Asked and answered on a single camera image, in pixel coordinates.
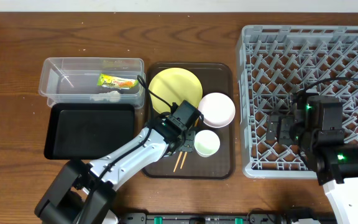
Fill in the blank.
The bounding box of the wooden chopstick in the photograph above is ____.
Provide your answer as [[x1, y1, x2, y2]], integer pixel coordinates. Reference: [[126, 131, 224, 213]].
[[173, 151, 183, 173], [180, 152, 188, 169]]

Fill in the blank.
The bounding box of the black tray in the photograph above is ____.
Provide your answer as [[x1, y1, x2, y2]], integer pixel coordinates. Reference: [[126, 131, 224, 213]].
[[44, 103, 135, 160]]

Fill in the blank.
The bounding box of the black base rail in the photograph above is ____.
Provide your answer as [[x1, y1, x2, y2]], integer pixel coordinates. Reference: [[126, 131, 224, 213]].
[[118, 208, 336, 224]]

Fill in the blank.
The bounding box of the wooden chopstick right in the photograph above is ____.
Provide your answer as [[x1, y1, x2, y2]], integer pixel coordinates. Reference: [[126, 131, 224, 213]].
[[180, 152, 188, 169]]

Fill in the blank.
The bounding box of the pink bowl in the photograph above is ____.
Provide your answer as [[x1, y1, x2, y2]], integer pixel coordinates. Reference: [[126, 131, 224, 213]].
[[198, 93, 236, 128]]

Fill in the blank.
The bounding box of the green orange snack wrapper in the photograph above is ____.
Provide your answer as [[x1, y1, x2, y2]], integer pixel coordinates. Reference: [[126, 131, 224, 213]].
[[97, 73, 138, 90]]

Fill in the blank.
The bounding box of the grey plastic dishwasher rack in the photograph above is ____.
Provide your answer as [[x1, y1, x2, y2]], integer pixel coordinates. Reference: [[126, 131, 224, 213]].
[[236, 25, 358, 179]]

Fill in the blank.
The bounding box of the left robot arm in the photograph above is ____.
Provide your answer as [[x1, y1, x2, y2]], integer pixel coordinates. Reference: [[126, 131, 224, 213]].
[[34, 101, 203, 223]]

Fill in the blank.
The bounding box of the wooden chopstick left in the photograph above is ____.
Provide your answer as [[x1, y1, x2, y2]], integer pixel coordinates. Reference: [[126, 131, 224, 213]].
[[173, 151, 183, 173]]

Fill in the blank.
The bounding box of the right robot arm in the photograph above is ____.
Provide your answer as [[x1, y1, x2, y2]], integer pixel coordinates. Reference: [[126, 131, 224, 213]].
[[266, 93, 358, 223]]

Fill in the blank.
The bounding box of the white green cup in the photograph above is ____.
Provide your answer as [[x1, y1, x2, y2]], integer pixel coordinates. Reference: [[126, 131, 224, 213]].
[[194, 130, 221, 157]]

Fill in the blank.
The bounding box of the dark brown serving tray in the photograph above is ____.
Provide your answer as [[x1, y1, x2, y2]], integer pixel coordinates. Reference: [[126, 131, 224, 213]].
[[142, 62, 235, 180]]

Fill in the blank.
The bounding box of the clear plastic bin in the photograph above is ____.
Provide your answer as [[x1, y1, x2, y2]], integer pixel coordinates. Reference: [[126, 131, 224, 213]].
[[39, 57, 145, 108]]

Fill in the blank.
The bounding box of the yellow plate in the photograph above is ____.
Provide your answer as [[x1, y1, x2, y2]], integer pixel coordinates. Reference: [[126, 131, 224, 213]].
[[149, 68, 203, 108]]

